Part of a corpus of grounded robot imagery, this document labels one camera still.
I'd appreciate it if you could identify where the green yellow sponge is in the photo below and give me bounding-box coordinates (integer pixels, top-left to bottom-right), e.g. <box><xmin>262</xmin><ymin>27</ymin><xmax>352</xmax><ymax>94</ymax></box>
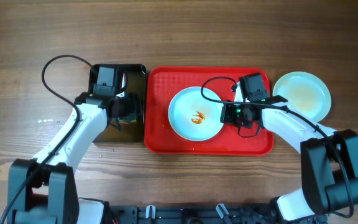
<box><xmin>119</xmin><ymin>116</ymin><xmax>137</xmax><ymax>123</ymax></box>

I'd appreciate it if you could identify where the white plate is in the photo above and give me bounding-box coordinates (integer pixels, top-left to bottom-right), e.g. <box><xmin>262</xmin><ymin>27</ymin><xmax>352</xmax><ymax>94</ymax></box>
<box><xmin>168</xmin><ymin>86</ymin><xmax>223</xmax><ymax>141</ymax></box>
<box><xmin>273</xmin><ymin>72</ymin><xmax>332</xmax><ymax>122</ymax></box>

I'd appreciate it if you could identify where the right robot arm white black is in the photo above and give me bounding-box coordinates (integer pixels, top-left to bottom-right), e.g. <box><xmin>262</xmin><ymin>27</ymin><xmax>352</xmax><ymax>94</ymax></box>
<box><xmin>221</xmin><ymin>73</ymin><xmax>358</xmax><ymax>223</ymax></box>

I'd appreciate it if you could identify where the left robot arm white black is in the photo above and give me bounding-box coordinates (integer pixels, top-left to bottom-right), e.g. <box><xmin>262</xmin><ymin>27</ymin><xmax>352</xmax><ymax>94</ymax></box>
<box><xmin>0</xmin><ymin>64</ymin><xmax>146</xmax><ymax>223</ymax></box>

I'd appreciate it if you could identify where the black water tray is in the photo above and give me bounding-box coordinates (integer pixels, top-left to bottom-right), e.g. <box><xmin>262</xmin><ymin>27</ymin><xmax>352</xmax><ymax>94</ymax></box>
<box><xmin>88</xmin><ymin>63</ymin><xmax>147</xmax><ymax>143</ymax></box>

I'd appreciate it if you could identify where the red plastic tray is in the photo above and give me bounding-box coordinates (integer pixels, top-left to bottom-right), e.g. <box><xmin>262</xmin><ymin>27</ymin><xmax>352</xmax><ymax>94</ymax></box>
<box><xmin>144</xmin><ymin>67</ymin><xmax>274</xmax><ymax>156</ymax></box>

